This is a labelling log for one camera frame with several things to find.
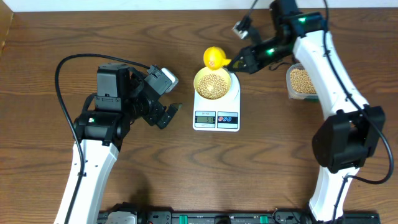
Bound yellow measuring scoop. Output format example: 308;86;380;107
203;47;231;70

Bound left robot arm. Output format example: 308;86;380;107
55;63;181;223

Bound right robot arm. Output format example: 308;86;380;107
226;1;386;223

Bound pale yellow bowl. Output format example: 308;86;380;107
193;67;231;94

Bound soybeans in bowl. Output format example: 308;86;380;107
197;73;229;100

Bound white digital kitchen scale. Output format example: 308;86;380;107
192;70;241;132

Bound soybeans in container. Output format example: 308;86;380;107
290;68;316;94

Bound clear plastic container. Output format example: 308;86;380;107
286;63;318;100

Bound cardboard box edge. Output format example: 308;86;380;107
0;0;14;55

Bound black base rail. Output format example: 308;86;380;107
98;202;382;224

